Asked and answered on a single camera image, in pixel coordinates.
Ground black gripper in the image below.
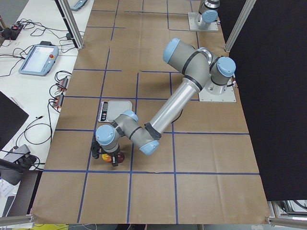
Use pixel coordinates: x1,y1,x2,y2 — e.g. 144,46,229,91
101,146,120,167

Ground red yellow mango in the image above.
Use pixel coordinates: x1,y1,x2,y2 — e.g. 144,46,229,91
102,151,125,163

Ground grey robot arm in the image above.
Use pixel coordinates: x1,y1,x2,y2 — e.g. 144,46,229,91
199,0,220,27
91,38,236,166

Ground silver digital kitchen scale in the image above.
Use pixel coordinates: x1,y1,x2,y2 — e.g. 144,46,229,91
97,101,132,123

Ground grey usb hub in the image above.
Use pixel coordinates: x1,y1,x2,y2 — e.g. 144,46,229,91
52,94,64,110
57,77,69,91

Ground black monitor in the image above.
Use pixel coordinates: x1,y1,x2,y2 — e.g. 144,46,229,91
0,92,29,149

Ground near teach pendant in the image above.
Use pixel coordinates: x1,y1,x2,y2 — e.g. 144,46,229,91
18,45,59,76

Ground teach pendant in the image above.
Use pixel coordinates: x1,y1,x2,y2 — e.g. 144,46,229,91
71,0,87,12
18,45,59,76

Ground far teach pendant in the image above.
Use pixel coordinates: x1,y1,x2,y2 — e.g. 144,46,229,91
71,0,87,12

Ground black curtain panel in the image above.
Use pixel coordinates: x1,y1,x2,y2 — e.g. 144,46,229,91
230,0,307,201

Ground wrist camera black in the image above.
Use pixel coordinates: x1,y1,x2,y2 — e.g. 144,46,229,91
91,140,101,159

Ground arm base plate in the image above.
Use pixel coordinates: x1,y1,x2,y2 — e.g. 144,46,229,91
199,78,236,103
188,10,218,32

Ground aluminium frame post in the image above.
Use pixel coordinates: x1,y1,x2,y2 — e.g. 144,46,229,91
55,0,84,50
224,0,256,53

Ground left aluminium frame post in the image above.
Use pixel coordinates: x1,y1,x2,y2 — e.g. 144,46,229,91
224,0,256,53

